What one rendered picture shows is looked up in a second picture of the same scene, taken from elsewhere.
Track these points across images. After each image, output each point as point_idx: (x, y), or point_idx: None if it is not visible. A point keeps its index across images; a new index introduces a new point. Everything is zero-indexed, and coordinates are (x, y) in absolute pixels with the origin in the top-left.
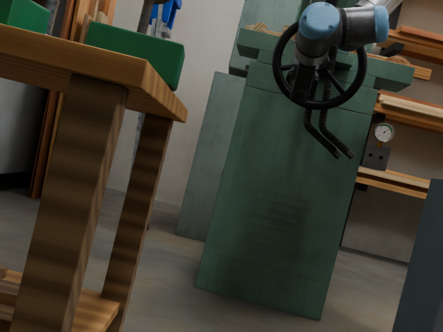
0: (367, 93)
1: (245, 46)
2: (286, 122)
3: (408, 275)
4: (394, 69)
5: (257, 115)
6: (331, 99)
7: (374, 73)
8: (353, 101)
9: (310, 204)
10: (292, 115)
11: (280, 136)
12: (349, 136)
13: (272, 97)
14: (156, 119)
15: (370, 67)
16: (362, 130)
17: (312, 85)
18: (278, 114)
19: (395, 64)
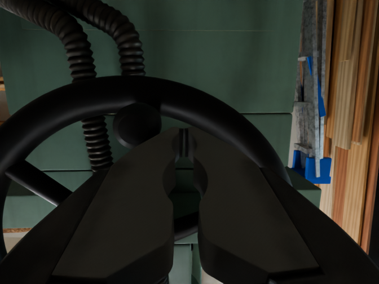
0: (37, 160)
1: (303, 189)
2: (188, 54)
3: None
4: (4, 217)
5: (255, 53)
6: (44, 132)
7: (39, 200)
8: (59, 137)
9: None
10: (178, 73)
11: (193, 15)
12: (39, 56)
13: (230, 103)
14: None
15: (51, 209)
16: (14, 78)
17: (60, 247)
18: (208, 67)
19: (6, 226)
